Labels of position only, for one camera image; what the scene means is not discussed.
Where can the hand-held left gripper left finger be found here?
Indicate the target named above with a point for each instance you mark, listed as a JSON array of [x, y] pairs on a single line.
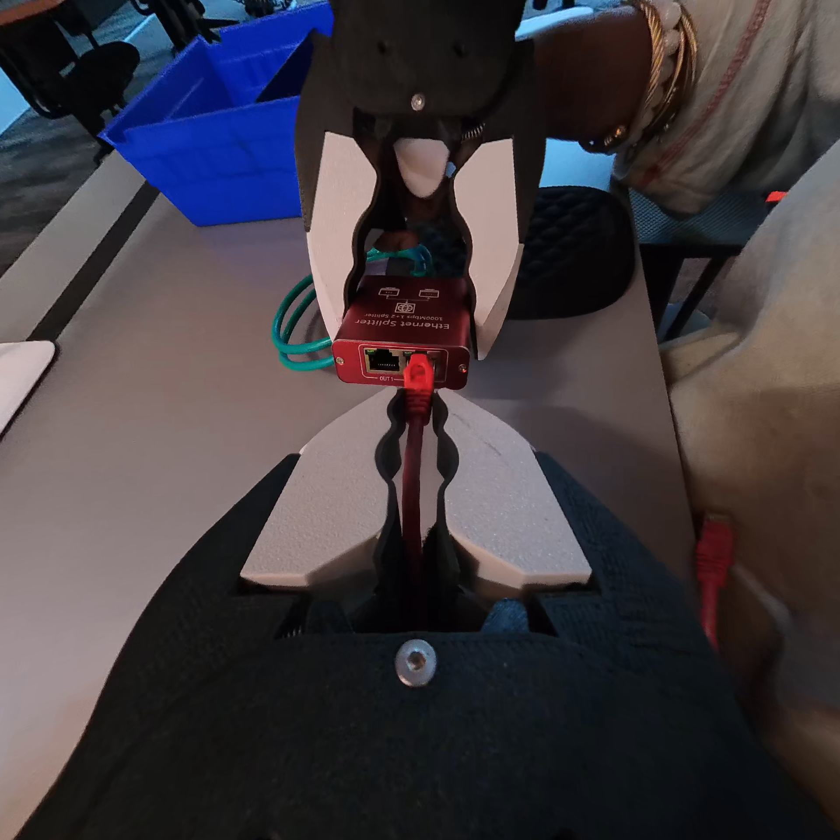
[[315, 512]]

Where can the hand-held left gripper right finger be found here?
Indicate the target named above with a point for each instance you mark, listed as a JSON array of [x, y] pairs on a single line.
[[518, 518]]

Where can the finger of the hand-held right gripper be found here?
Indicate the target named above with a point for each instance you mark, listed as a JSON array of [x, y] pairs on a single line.
[[495, 223], [334, 216]]

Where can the red ethernet splitter box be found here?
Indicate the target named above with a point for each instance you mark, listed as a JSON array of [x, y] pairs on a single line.
[[407, 315]]

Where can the blue storage bin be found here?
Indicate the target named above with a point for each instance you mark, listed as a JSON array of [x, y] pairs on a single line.
[[216, 157]]

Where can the person's right forearm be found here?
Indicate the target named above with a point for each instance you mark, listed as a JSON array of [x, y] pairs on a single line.
[[754, 98]]

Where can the grey desk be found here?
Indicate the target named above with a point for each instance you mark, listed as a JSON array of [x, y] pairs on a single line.
[[164, 394]]

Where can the person's right hand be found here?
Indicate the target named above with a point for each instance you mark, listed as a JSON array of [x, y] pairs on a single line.
[[590, 79]]

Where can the black dimpled wrist pad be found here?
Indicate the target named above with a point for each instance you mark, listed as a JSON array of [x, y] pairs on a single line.
[[577, 262]]

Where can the black bin divider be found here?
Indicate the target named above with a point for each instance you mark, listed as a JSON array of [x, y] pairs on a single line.
[[289, 65]]

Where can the black mesh chair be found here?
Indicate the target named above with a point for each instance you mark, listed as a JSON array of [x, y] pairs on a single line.
[[695, 216]]

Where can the person's grey sweatshirt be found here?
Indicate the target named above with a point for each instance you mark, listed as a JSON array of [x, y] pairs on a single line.
[[768, 426]]

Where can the black office chair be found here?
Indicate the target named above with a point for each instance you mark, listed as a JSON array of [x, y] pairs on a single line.
[[98, 72]]

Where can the white board stand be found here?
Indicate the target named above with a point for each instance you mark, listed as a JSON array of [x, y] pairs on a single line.
[[19, 380]]

